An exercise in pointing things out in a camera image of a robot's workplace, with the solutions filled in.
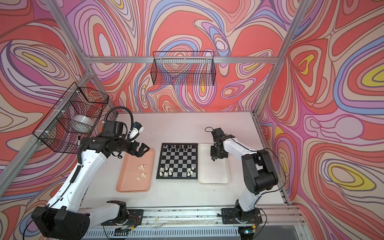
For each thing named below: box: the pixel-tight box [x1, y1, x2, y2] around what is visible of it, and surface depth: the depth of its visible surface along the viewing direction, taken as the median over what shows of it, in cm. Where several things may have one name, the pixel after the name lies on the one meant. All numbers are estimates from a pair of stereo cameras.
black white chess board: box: [156, 143, 198, 180], surface depth 93 cm
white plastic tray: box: [197, 143, 230, 185], surface depth 90 cm
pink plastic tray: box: [116, 148, 155, 193], surface depth 88 cm
